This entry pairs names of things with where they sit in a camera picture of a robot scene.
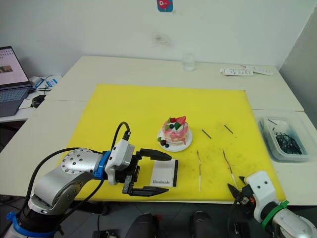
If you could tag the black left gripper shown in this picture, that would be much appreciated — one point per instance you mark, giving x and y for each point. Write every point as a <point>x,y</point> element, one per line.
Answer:
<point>132,171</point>

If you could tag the yellow table mat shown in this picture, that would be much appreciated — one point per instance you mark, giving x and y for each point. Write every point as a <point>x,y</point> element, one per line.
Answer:
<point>138,111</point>

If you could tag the black match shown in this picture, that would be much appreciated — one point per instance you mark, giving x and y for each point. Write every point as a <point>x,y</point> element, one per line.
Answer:
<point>228,129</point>
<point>206,134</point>

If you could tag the thin bent candle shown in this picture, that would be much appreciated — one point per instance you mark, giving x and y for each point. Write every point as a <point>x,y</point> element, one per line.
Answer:
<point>229,168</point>

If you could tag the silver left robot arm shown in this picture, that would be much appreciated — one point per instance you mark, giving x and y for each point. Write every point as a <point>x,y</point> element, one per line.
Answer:
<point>74,163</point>

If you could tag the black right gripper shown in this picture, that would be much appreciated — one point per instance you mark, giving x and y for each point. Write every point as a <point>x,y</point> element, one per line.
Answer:
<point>247,199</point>

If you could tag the dark rounded shape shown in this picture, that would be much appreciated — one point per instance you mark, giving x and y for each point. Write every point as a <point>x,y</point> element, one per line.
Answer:
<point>201,224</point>
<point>144,226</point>

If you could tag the black computer mouse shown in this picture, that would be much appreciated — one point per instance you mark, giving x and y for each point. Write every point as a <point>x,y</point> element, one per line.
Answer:
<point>38,100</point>

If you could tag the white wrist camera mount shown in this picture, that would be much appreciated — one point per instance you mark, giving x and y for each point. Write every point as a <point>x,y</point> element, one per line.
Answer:
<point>120,155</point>
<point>261,188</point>

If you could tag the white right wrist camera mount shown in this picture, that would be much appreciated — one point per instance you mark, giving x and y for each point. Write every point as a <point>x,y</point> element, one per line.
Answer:
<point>261,188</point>

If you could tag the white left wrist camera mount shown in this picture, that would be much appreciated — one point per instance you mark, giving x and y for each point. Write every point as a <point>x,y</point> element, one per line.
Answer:
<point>120,155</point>

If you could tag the pink fruit-topped cake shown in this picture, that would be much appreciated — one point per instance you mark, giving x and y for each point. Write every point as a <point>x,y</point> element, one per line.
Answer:
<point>176,132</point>

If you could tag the grey open laptop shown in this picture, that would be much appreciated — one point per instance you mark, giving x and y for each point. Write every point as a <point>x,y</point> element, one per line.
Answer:
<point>10,84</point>

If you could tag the small white printed box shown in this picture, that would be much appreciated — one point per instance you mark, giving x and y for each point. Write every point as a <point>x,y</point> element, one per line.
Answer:
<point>263,71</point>

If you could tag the white Handmade matchbox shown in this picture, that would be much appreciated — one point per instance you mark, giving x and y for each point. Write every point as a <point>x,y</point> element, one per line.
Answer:
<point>162,172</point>

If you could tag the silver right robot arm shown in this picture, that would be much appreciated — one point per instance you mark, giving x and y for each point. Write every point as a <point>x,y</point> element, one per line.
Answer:
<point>292,223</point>

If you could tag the white round plate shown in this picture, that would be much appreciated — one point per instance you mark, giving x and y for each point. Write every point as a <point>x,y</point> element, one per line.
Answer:
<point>177,148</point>

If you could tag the clear drinking glass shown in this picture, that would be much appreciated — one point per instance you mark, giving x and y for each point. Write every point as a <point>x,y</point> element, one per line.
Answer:
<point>189,62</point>

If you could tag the thin straight candle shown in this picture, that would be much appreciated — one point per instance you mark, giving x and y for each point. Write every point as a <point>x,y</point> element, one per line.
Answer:
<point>199,171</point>

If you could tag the clear plastic container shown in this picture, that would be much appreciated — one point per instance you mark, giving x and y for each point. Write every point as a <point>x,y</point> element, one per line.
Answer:
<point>272,146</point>

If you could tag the white and blue packets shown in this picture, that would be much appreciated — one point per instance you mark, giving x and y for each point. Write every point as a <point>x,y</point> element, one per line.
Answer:
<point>50,81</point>

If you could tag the pile of burnt matches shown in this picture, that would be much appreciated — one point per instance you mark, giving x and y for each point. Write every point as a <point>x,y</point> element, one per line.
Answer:
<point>288,143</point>

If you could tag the blue and pink wall sticker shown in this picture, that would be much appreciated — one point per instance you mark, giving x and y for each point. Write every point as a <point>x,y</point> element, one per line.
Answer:
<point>165,5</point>

